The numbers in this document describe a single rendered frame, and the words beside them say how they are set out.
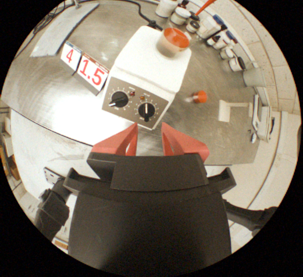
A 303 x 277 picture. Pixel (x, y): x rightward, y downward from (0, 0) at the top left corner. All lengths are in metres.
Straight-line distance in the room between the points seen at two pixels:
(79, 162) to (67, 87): 0.21
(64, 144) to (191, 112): 0.37
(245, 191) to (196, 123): 1.33
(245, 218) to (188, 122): 0.39
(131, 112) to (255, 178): 1.46
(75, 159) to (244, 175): 1.56
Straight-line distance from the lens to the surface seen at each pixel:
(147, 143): 0.25
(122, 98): 0.17
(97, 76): 0.24
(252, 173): 1.47
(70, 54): 0.31
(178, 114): 0.27
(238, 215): 0.42
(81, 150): 0.28
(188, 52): 0.23
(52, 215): 0.29
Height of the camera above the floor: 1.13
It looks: 74 degrees down
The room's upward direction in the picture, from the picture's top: 121 degrees clockwise
